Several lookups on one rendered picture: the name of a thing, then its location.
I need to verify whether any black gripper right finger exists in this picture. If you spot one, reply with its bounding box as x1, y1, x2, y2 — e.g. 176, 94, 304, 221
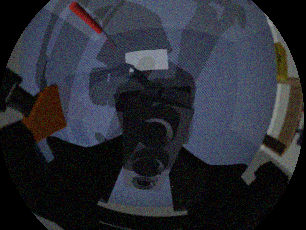
169, 146, 247, 212

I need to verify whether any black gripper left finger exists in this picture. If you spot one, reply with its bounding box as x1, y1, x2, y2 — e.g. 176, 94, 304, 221
47, 135, 124, 204

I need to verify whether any red peg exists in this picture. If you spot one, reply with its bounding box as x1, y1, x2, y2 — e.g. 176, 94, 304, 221
68, 2, 102, 34

